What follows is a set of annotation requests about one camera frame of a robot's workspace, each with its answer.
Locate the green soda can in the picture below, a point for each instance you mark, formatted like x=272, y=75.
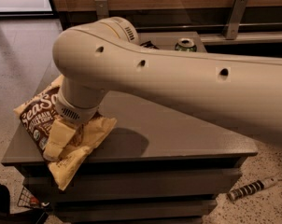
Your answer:
x=185, y=44

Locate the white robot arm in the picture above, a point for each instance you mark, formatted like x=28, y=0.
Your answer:
x=238, y=93

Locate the dark chocolate bar wrapper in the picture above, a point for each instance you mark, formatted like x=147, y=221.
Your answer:
x=148, y=45

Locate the grey table with drawers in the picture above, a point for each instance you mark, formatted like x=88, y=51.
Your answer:
x=158, y=166

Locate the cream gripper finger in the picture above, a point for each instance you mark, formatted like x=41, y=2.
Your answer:
x=60, y=135

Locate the striped white tool on floor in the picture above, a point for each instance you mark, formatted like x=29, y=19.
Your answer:
x=251, y=188

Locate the left metal bracket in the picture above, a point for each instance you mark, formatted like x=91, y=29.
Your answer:
x=101, y=7

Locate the brown sea salt chip bag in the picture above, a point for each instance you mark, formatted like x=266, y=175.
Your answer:
x=37, y=116

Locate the right metal bracket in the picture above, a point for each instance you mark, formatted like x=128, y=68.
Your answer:
x=231, y=28

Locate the black wire basket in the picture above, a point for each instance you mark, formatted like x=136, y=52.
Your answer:
x=28, y=200

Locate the metal bracket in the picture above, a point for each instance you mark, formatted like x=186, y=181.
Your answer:
x=231, y=28
x=101, y=7

